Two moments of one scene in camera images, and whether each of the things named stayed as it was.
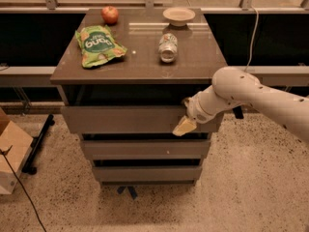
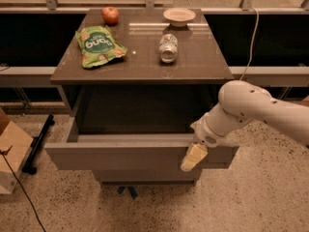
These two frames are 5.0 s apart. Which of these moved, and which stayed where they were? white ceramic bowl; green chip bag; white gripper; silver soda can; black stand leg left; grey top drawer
Moved: grey top drawer; white gripper
Stayed: black stand leg left; green chip bag; white ceramic bowl; silver soda can
